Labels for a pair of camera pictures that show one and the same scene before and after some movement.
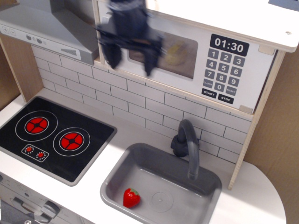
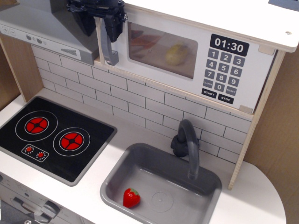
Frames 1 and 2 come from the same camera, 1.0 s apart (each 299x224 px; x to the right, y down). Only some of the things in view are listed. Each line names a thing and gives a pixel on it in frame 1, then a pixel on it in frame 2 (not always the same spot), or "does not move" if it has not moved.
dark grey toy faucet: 187,136 does not move
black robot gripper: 131,22 → 114,11
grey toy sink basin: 152,186 does not move
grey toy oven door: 20,204 does not move
